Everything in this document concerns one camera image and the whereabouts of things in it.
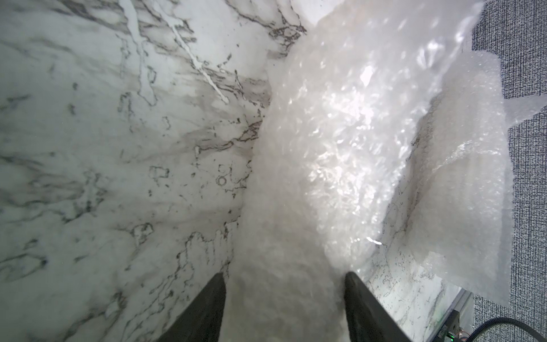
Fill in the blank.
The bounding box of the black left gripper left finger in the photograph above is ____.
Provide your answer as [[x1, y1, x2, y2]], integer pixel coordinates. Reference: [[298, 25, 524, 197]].
[[158, 273, 226, 342]]

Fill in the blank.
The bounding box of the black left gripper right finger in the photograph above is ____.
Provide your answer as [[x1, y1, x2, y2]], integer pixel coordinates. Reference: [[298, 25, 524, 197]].
[[343, 272, 411, 342]]

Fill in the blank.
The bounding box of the white ribbed slim vase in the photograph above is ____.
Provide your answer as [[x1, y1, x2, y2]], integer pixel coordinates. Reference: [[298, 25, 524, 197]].
[[220, 1, 483, 341]]

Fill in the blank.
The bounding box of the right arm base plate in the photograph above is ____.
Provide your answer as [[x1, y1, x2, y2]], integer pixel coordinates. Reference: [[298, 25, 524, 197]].
[[427, 309, 461, 342]]

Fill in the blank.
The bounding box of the aluminium front rail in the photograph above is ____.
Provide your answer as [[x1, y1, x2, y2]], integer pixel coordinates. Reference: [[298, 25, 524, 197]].
[[426, 289, 474, 342]]

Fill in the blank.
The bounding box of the black corrugated right cable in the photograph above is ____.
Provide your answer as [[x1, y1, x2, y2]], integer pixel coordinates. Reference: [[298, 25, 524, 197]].
[[463, 315, 547, 342]]

